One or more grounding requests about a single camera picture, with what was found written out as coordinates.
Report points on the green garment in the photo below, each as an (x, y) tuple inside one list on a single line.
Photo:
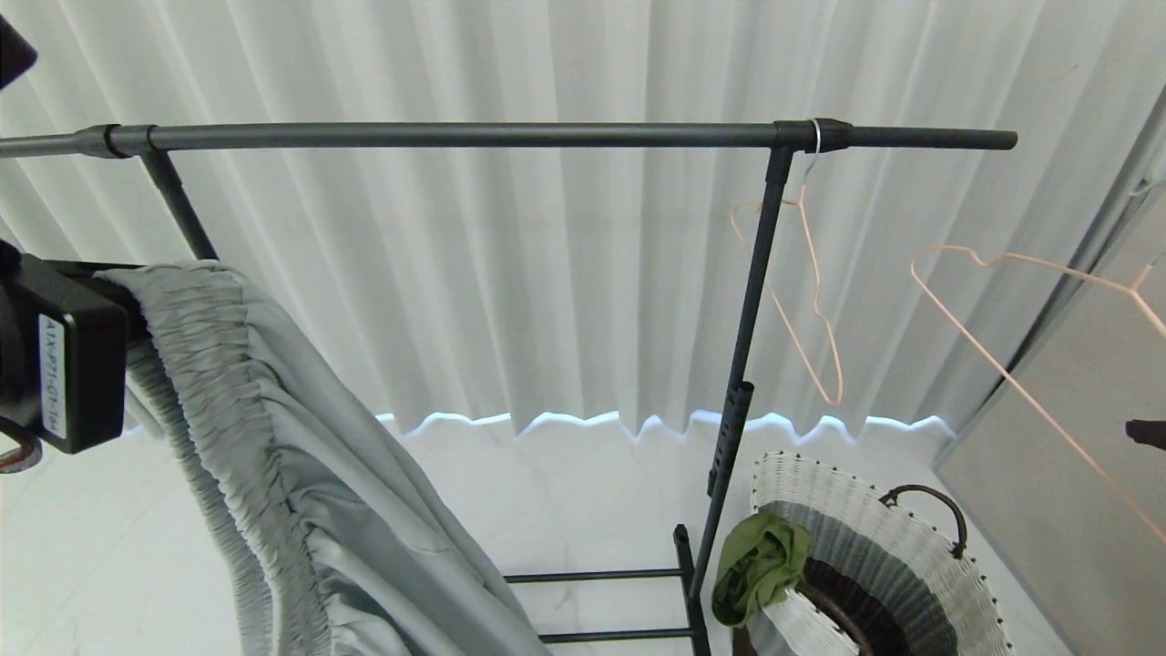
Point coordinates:
[(761, 565)]

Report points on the pale grey shorts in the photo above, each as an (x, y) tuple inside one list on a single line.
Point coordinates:
[(319, 474)]

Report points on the white curtain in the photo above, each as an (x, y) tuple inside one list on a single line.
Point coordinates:
[(547, 273)]

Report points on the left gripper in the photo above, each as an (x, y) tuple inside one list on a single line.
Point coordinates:
[(91, 383)]

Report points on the white laundry basket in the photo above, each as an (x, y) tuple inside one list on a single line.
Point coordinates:
[(847, 492)]

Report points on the black clothes rack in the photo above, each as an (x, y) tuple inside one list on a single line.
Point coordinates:
[(455, 136)]

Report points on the pink clothes hanger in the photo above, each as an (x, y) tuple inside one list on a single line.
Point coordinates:
[(837, 383), (1002, 371)]

